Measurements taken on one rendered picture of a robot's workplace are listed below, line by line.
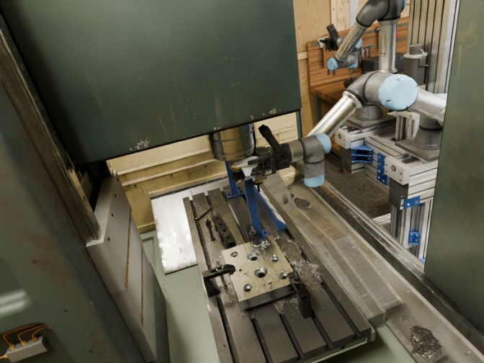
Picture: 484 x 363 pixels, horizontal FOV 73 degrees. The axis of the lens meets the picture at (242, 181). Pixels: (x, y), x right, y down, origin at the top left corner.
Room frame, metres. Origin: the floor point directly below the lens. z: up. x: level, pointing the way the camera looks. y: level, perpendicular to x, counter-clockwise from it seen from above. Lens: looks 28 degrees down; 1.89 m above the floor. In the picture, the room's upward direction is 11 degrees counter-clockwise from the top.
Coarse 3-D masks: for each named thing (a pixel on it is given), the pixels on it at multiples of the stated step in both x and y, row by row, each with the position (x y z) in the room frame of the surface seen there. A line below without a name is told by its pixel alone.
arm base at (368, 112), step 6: (366, 108) 1.80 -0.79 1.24; (372, 108) 1.79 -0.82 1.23; (378, 108) 1.80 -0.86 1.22; (360, 114) 1.82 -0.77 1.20; (366, 114) 1.80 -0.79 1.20; (372, 114) 1.78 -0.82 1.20; (378, 114) 1.78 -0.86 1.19; (360, 120) 1.82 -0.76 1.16; (366, 120) 1.79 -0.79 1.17; (372, 120) 1.78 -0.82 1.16
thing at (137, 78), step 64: (0, 0) 0.81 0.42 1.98; (64, 0) 0.83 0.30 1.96; (128, 0) 0.85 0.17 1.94; (192, 0) 0.88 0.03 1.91; (256, 0) 0.91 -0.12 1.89; (64, 64) 0.82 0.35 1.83; (128, 64) 0.84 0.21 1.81; (192, 64) 0.87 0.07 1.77; (256, 64) 0.90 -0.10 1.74; (64, 128) 0.81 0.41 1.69; (128, 128) 0.84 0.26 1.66; (192, 128) 0.86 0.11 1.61
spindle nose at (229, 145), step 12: (228, 132) 0.93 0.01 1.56; (240, 132) 0.94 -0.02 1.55; (252, 132) 0.97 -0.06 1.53; (216, 144) 0.95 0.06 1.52; (228, 144) 0.93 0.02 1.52; (240, 144) 0.93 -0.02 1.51; (252, 144) 0.96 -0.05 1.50; (216, 156) 0.96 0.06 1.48; (228, 156) 0.93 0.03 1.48; (240, 156) 0.93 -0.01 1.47
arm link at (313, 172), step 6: (300, 162) 1.10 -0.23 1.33; (306, 162) 1.04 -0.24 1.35; (312, 162) 1.03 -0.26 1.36; (318, 162) 1.03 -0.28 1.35; (300, 168) 1.08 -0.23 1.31; (306, 168) 1.04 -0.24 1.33; (312, 168) 1.03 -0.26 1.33; (318, 168) 1.03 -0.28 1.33; (306, 174) 1.04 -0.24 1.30; (312, 174) 1.03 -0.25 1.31; (318, 174) 1.03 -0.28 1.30; (324, 174) 1.04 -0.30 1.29; (306, 180) 1.05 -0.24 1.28; (312, 180) 1.03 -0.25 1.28; (318, 180) 1.03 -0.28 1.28; (312, 186) 1.03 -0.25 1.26; (318, 186) 1.03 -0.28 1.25
